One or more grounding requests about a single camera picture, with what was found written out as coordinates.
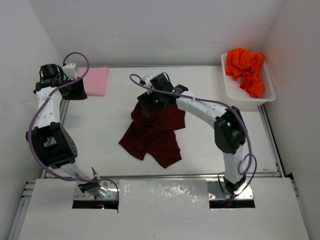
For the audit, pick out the metal base plate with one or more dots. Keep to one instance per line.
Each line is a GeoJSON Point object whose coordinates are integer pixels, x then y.
{"type": "Point", "coordinates": [217, 191]}
{"type": "Point", "coordinates": [107, 192]}

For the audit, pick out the pink t-shirt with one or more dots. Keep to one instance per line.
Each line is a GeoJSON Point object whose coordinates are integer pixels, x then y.
{"type": "Point", "coordinates": [95, 81]}

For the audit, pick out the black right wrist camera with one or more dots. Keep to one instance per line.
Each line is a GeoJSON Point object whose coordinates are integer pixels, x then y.
{"type": "Point", "coordinates": [159, 82]}

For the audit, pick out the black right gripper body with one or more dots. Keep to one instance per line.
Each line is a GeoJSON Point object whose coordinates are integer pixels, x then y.
{"type": "Point", "coordinates": [155, 98]}

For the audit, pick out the white plastic basket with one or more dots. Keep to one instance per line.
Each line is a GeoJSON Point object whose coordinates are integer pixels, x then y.
{"type": "Point", "coordinates": [235, 93]}

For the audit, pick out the orange t-shirt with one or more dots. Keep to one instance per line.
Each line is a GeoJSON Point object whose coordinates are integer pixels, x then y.
{"type": "Point", "coordinates": [246, 64]}

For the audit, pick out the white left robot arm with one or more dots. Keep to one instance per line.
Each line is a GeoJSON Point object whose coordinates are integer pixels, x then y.
{"type": "Point", "coordinates": [50, 142]}

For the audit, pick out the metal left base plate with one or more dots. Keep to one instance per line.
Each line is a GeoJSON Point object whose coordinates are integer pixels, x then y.
{"type": "Point", "coordinates": [107, 192]}

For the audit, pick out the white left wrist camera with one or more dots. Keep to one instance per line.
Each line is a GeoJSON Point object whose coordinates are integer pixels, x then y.
{"type": "Point", "coordinates": [70, 71]}

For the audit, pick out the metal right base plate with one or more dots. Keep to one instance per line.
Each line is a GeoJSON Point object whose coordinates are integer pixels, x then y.
{"type": "Point", "coordinates": [217, 191]}

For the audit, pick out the dark red t-shirt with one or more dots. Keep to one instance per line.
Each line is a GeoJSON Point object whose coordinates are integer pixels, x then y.
{"type": "Point", "coordinates": [155, 135]}

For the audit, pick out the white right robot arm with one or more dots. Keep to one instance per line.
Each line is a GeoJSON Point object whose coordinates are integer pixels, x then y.
{"type": "Point", "coordinates": [229, 136]}

